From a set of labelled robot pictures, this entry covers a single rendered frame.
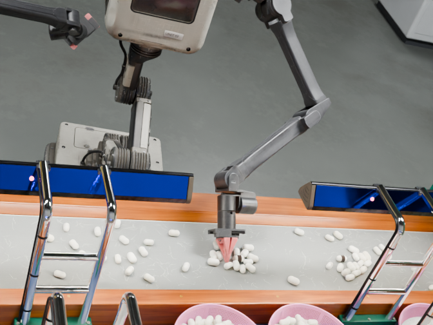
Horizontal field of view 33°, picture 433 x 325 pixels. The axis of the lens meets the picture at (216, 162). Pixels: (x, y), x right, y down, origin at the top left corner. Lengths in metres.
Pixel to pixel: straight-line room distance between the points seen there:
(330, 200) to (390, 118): 2.97
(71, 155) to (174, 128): 1.27
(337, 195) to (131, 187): 0.61
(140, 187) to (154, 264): 0.37
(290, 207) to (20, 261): 0.95
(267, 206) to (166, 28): 0.68
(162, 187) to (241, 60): 3.15
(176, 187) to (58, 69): 2.49
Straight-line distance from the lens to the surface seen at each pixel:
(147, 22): 2.34
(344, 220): 2.60
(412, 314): 2.44
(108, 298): 2.01
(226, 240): 2.21
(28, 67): 4.27
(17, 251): 2.12
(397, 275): 2.54
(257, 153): 2.31
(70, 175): 1.83
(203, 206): 2.39
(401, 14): 6.32
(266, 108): 4.55
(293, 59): 2.46
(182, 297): 2.08
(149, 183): 1.88
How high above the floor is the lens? 2.25
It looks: 35 degrees down
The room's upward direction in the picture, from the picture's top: 21 degrees clockwise
